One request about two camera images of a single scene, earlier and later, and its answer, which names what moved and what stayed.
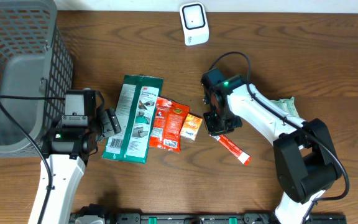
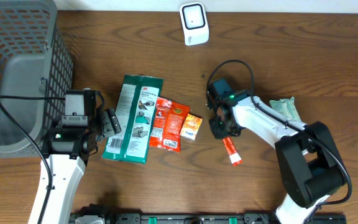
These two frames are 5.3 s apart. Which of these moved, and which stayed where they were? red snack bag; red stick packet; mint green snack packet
Moved: red stick packet
Stayed: mint green snack packet; red snack bag
